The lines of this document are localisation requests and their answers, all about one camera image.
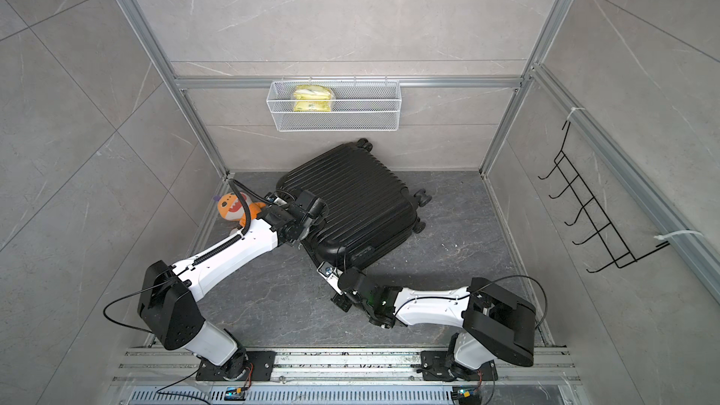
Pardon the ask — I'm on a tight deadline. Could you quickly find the black hard-shell suitcase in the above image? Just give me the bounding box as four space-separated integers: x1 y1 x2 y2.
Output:
276 138 432 271

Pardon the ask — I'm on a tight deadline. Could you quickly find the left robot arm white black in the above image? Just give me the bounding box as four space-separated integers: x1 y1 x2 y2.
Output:
123 178 328 381

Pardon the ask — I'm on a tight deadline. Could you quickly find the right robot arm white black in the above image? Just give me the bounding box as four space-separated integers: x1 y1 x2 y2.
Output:
317 262 537 380

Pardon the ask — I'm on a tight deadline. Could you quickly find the orange shark plush toy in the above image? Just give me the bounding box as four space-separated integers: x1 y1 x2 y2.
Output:
215 192 266 228

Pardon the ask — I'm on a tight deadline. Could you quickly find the yellow green packet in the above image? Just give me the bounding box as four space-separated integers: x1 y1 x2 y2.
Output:
292 84 336 113

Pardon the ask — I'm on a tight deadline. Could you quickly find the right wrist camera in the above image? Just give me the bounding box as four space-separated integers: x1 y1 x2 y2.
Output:
317 262 342 294

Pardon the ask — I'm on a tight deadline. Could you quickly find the white wire mesh basket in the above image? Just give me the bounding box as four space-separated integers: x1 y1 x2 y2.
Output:
266 80 402 132

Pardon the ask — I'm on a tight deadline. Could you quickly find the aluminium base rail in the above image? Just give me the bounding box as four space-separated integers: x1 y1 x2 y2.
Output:
111 346 581 386

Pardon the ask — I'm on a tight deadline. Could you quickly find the white perforated cable tray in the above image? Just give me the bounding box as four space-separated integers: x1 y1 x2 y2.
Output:
125 385 455 404

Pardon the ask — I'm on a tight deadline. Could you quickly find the black wire hook rack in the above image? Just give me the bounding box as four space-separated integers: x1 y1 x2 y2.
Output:
537 121 671 274

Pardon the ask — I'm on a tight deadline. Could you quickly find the aluminium frame profile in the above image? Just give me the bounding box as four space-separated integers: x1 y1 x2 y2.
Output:
116 0 719 297

